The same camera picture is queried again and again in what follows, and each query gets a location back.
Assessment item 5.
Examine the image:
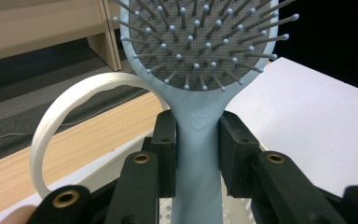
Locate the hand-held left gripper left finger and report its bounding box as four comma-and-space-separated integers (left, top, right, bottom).
141, 108, 179, 199

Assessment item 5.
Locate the white plastic basket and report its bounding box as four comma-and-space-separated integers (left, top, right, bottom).
30, 72, 269, 224

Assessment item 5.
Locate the light blue hairbrush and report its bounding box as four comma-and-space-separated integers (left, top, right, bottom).
111, 0, 301, 224

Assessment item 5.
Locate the beige wooden bench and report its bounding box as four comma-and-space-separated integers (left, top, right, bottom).
0, 0, 124, 72

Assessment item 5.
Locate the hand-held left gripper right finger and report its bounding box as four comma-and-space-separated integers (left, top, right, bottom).
218, 110, 262, 199

